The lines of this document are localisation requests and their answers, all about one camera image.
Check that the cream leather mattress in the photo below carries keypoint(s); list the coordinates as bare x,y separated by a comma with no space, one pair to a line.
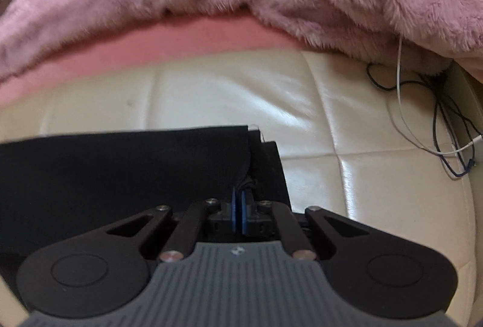
339,115

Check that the black pants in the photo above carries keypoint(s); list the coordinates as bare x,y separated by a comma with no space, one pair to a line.
113,176

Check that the pink bed sheet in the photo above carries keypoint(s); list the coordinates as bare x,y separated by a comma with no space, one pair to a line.
151,44

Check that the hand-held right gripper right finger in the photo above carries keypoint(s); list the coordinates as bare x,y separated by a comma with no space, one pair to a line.
245,212

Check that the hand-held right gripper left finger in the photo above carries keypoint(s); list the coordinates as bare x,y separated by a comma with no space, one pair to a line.
234,212

